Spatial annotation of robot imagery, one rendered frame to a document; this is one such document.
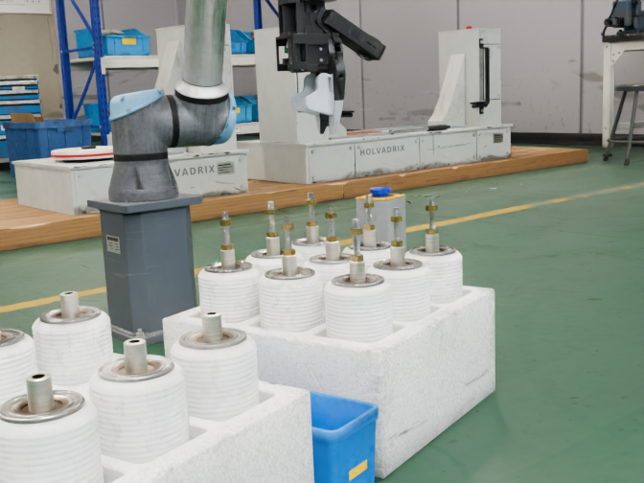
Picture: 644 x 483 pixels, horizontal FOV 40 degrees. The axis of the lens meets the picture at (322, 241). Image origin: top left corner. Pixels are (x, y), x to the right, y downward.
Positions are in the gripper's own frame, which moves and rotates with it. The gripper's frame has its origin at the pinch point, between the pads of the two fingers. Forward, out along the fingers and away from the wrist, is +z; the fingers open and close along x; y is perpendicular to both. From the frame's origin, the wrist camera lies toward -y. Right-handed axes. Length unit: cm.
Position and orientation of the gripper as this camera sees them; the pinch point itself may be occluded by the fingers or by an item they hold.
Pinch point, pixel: (331, 125)
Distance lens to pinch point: 137.3
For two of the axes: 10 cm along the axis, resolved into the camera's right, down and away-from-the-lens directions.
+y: -9.1, 1.1, -4.0
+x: 4.1, 1.4, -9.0
